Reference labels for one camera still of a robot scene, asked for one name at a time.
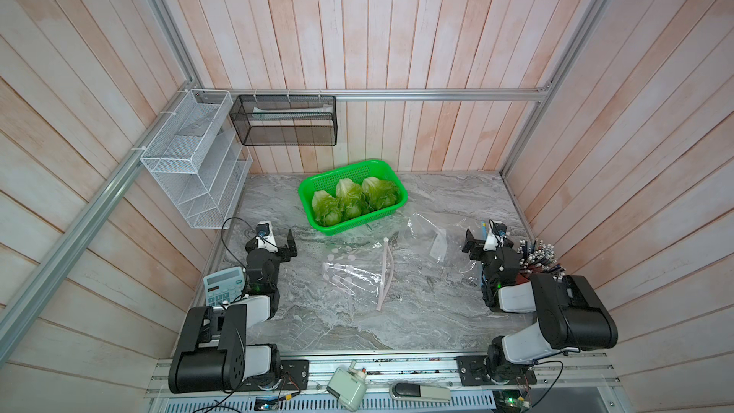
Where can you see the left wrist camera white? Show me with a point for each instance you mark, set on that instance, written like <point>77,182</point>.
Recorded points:
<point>264,237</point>

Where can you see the white box device front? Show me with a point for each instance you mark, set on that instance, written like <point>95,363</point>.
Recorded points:
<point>348,386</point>

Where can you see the aluminium rail left wall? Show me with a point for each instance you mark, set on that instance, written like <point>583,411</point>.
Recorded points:
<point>36,292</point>

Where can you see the aluminium rail back wall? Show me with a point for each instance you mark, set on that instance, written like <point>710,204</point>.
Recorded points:
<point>442,94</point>

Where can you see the aluminium rail wall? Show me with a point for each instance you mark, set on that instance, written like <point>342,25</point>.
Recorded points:
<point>442,94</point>
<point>36,292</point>

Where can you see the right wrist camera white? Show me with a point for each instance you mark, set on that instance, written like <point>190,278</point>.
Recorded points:
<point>496,233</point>

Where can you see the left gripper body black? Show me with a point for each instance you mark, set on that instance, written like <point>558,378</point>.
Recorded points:
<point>283,255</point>

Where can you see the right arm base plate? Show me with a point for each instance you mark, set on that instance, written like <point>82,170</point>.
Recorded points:
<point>482,370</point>

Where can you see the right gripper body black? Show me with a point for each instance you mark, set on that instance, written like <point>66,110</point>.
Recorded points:
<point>479,252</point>

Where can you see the black mesh wall basket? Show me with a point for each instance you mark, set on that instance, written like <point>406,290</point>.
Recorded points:
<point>285,120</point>

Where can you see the white wire mesh shelf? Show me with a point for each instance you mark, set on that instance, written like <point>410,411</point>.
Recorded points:
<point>198,160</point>

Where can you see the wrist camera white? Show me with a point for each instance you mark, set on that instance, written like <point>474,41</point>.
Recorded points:
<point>496,233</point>
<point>264,237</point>

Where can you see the clear zip bag blue seal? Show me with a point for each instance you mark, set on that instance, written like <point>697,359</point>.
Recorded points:
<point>436,241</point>

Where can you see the chinese cabbage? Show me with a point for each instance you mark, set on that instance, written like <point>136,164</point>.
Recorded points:
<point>351,199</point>
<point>379,193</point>
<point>326,209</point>

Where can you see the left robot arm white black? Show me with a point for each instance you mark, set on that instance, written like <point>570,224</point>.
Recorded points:
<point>212,353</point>

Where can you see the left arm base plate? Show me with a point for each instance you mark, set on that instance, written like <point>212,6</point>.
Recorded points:
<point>292,374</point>

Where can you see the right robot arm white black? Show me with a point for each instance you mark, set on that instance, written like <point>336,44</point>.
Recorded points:
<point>524,279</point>

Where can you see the green plastic basket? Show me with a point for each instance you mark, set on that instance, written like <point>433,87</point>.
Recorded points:
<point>358,173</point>

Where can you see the teal calculator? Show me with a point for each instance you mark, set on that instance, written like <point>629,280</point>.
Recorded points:
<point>224,286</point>

